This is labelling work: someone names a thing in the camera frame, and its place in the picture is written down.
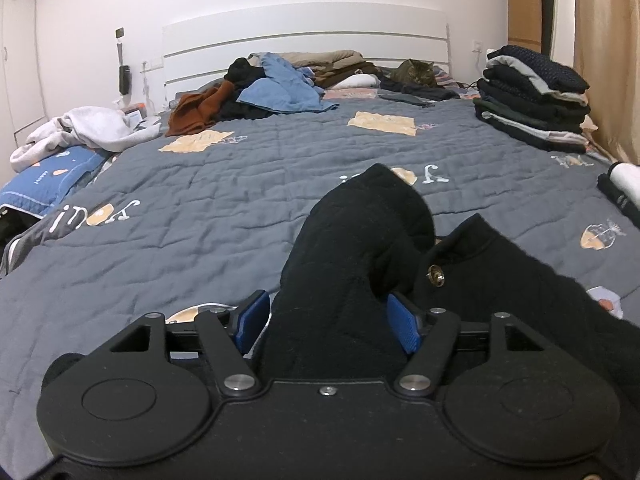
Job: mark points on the white headboard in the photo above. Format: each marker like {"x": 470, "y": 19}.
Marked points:
{"x": 300, "y": 30}

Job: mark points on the stack of folded clothes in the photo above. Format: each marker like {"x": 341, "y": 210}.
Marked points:
{"x": 530, "y": 105}

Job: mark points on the white wall socket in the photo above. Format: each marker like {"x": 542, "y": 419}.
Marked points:
{"x": 152, "y": 63}
{"x": 480, "y": 48}

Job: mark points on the black folded garment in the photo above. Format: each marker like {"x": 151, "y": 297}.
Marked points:
{"x": 617, "y": 202}

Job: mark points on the wooden door frame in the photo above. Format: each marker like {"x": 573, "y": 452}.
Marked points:
{"x": 522, "y": 5}

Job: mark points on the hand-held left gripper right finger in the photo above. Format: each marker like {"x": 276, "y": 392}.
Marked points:
{"x": 405, "y": 327}

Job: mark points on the dark brown garment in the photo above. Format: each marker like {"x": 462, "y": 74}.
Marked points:
{"x": 350, "y": 71}

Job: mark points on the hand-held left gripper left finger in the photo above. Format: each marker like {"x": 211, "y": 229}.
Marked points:
{"x": 252, "y": 317}

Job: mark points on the white wardrobe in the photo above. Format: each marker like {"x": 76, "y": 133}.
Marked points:
{"x": 20, "y": 60}

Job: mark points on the black quilted jacket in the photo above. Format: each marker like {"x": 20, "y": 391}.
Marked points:
{"x": 350, "y": 240}

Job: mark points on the black wall-mounted device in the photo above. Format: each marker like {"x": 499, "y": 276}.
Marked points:
{"x": 124, "y": 77}

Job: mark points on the pink patterned cloth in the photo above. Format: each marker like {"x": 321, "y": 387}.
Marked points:
{"x": 350, "y": 93}

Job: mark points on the black crumpled garment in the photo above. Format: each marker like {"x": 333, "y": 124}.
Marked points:
{"x": 240, "y": 72}

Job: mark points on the tabby cat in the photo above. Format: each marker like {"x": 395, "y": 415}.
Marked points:
{"x": 415, "y": 72}

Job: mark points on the dark grey flat garment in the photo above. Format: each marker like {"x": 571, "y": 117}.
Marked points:
{"x": 415, "y": 95}

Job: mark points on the blue denim garment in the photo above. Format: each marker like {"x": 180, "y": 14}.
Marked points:
{"x": 285, "y": 90}

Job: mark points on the grey printed quilt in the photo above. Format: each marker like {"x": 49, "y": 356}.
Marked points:
{"x": 200, "y": 200}

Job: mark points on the light grey hoodie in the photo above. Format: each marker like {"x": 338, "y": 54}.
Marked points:
{"x": 90, "y": 125}

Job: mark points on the white cloth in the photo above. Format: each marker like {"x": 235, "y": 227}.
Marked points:
{"x": 357, "y": 81}

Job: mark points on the blue printed pillow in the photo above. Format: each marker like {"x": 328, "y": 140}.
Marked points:
{"x": 45, "y": 180}

